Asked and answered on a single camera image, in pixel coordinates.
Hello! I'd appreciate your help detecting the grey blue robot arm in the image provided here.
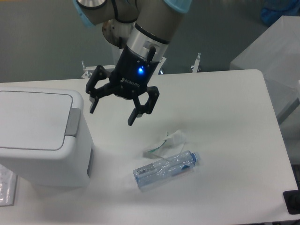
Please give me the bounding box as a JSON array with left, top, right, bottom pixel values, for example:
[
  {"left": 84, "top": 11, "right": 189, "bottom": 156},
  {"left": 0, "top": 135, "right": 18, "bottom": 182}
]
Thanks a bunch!
[{"left": 73, "top": 0, "right": 191, "bottom": 125}]

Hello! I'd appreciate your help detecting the black device at edge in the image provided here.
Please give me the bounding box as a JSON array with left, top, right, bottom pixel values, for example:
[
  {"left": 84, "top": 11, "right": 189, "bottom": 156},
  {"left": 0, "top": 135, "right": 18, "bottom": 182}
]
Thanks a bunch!
[{"left": 283, "top": 190, "right": 300, "bottom": 215}]

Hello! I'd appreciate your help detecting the crushed clear plastic bottle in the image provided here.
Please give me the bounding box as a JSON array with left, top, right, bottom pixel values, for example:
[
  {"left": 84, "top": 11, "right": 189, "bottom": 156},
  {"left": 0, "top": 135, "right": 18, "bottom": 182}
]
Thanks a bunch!
[{"left": 133, "top": 150, "right": 200, "bottom": 188}]

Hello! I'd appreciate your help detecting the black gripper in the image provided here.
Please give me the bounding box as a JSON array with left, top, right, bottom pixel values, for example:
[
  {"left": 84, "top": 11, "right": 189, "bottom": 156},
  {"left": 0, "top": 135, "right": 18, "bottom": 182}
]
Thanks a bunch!
[{"left": 85, "top": 45, "right": 162, "bottom": 127}]

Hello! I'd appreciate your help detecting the white plastic trash can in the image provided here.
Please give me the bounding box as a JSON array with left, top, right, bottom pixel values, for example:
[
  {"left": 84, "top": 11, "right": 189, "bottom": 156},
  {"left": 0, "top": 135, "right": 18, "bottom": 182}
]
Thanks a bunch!
[{"left": 0, "top": 86, "right": 93, "bottom": 187}]

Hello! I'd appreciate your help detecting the blue plastic bag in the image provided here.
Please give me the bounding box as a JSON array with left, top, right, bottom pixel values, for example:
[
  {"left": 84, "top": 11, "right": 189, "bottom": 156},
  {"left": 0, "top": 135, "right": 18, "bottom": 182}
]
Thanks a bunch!
[{"left": 260, "top": 5, "right": 300, "bottom": 26}]

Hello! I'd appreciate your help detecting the crumpled white plastic wrapper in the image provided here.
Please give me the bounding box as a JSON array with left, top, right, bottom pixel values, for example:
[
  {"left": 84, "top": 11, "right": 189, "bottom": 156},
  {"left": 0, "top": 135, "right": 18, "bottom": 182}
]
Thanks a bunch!
[{"left": 142, "top": 130, "right": 187, "bottom": 159}]

